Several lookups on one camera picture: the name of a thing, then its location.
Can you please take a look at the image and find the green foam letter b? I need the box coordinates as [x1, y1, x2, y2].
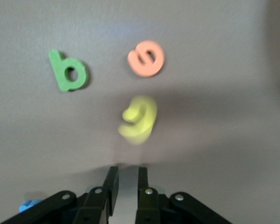
[48, 49, 90, 92]

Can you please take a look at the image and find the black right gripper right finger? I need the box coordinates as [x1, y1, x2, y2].
[134, 167, 234, 224]

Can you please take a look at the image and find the blue foam letter p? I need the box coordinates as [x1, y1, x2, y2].
[19, 198, 42, 213]

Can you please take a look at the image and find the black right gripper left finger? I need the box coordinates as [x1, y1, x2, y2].
[0, 166, 120, 224]

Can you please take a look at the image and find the yellow foam letter u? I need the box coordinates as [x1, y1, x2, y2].
[118, 95, 158, 146]

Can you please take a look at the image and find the orange foam letter e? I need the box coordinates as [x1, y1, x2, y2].
[127, 40, 166, 78]

